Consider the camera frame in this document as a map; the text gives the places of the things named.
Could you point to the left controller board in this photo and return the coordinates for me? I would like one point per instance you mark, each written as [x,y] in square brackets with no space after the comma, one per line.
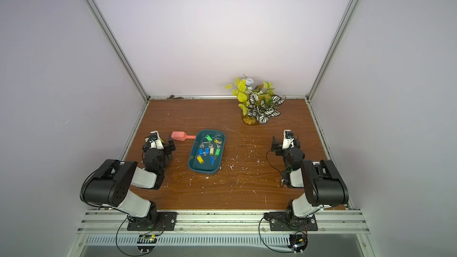
[146,243]

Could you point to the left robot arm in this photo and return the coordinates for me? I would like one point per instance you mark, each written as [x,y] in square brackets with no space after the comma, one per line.
[109,185]

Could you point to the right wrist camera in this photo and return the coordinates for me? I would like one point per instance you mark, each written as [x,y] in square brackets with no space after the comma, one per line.
[288,139]

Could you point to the controller board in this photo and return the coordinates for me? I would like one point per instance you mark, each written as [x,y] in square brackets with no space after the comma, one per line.
[146,243]
[298,242]

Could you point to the right controller board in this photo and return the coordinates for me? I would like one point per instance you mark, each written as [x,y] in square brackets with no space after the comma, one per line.
[298,242]

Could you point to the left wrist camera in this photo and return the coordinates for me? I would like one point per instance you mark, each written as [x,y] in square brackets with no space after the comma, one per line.
[155,141]

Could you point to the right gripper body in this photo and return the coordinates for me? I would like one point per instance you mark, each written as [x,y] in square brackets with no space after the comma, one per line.
[277,146]

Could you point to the pink plastic scoop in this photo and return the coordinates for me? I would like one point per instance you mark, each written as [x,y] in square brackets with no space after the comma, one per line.
[182,136]

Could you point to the teal plastic storage box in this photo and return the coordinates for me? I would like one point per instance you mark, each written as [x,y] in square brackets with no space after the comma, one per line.
[201,142]

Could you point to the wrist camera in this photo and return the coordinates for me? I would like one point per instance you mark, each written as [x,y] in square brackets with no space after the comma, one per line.
[288,139]
[155,141]

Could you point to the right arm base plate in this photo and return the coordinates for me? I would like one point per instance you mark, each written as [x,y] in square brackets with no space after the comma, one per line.
[280,222]

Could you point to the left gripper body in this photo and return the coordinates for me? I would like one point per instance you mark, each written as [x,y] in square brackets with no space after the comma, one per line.
[166,150]

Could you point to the yellow white tag key in box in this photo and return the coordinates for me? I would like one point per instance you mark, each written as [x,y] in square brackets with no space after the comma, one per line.
[210,149]

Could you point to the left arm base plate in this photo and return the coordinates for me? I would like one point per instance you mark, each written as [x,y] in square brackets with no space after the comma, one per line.
[161,221]

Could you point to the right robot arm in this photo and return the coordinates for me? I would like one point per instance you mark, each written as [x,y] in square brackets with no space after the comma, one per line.
[323,186]

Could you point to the artificial potted plant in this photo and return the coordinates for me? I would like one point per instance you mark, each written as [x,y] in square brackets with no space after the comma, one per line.
[258,102]

